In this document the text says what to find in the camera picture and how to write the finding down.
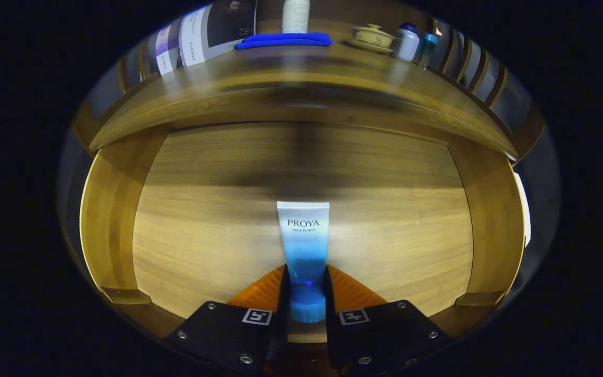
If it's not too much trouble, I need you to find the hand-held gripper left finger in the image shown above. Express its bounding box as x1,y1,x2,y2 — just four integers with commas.
161,263,290,377

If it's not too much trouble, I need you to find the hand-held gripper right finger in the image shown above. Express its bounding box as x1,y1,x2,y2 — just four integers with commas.
323,263,453,377

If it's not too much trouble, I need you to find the white blue cosmetic tube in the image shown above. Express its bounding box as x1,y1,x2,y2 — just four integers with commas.
276,201,330,323

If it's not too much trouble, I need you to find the brown wooden drawer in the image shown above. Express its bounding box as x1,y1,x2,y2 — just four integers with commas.
79,121,526,346

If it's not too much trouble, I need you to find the wooden countertop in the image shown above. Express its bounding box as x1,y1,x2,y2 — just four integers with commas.
90,31,519,160

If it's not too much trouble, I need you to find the brown wooden cabinet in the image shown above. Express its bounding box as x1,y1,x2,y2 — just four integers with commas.
71,0,545,168

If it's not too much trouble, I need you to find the blue folded cloth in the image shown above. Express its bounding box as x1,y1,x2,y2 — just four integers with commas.
234,32,333,51

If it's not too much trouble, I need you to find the beige lidded tea bowl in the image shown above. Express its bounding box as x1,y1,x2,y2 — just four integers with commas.
344,23,395,54

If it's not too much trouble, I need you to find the white bottle blue cap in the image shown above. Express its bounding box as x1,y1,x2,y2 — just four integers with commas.
392,22,420,62

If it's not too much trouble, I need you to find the teal slim bottle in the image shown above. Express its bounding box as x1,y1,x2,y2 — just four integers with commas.
412,32,439,70

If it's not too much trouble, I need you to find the purple book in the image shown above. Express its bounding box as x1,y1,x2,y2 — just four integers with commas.
154,18,184,76

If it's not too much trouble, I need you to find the white book with portrait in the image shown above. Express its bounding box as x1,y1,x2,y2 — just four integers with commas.
178,0,258,68

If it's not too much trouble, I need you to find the white pump bottle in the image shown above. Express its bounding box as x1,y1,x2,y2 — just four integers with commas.
282,0,310,35

